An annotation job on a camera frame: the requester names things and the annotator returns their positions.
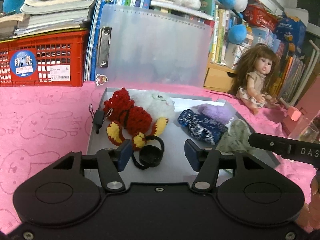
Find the blue cardboard box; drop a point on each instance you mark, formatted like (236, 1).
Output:
(291, 30)

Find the stack of books on crate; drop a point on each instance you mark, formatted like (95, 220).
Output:
(43, 16)

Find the silver shallow box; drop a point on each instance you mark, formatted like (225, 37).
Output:
(174, 167)

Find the purple fluffy plush toy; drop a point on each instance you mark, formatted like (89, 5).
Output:
(219, 113)

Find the red crochet flower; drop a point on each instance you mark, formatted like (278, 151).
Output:
(131, 117)

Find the glass mug green handle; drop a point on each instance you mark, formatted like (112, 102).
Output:
(306, 130)

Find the brown haired baby doll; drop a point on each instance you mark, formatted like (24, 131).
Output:
(256, 72)

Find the wooden drawer organizer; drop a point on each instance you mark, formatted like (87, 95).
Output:
(218, 78)

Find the pink triangular stand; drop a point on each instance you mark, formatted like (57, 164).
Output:
(308, 105)

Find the white fluffy plush toy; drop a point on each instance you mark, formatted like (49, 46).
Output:
(156, 103)

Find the black round lid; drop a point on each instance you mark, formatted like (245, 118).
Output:
(150, 156)

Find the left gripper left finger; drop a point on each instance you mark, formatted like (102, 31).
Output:
(110, 163)

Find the black binder clip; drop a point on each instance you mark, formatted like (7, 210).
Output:
(98, 117)

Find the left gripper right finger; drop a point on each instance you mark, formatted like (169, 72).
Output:
(206, 163)

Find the blue plush ball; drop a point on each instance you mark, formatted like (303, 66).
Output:
(237, 34)

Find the translucent clipboard folder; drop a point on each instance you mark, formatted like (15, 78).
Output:
(136, 45)

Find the blue floral brocade pouch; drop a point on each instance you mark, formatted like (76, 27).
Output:
(202, 127)

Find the red plastic crate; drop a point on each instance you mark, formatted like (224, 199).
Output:
(52, 59)

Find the person right hand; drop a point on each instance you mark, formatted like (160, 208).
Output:
(309, 215)

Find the green floral fabric cap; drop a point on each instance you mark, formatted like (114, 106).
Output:
(236, 139)

